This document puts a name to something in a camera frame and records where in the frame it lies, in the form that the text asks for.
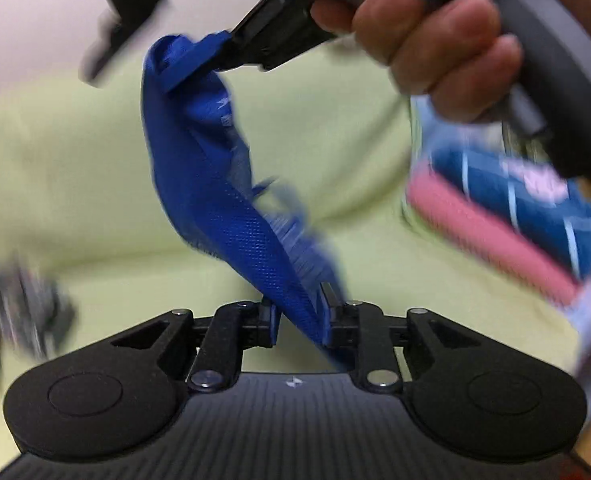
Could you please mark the person's right hand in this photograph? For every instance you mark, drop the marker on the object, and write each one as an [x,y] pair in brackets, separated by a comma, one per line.
[456,54]

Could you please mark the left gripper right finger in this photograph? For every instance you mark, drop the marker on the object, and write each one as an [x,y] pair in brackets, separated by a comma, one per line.
[363,340]

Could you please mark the light green sofa cover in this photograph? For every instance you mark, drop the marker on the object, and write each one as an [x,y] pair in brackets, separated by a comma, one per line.
[77,199]

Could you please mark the blue plaid folded cloth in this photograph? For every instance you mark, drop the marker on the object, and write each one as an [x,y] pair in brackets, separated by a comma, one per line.
[526,196]

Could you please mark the grey cat-print fabric bag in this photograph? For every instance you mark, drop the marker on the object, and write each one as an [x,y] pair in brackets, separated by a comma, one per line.
[35,314]

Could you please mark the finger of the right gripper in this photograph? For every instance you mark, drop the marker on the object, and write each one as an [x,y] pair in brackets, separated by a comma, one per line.
[273,33]

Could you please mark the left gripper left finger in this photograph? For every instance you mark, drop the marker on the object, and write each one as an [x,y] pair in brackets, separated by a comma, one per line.
[223,338]

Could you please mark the blue non-woven shopping bag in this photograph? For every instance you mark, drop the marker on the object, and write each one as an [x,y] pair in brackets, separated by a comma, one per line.
[202,173]

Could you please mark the pink striped folded cloth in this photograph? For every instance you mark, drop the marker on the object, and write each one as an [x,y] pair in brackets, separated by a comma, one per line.
[445,210]

